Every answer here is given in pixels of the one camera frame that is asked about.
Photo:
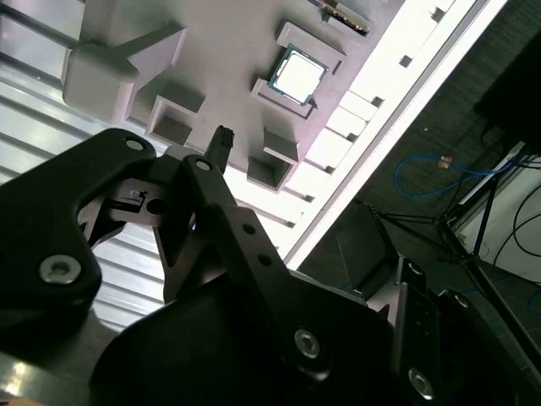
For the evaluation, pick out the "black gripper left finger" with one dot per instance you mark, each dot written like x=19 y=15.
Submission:
x=42 y=220

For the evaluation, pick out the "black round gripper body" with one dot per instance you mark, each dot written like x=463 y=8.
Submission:
x=203 y=359

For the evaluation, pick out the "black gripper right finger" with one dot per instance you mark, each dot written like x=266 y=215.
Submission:
x=416 y=338

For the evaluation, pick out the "silver square CPU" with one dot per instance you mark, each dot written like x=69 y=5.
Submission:
x=298 y=76

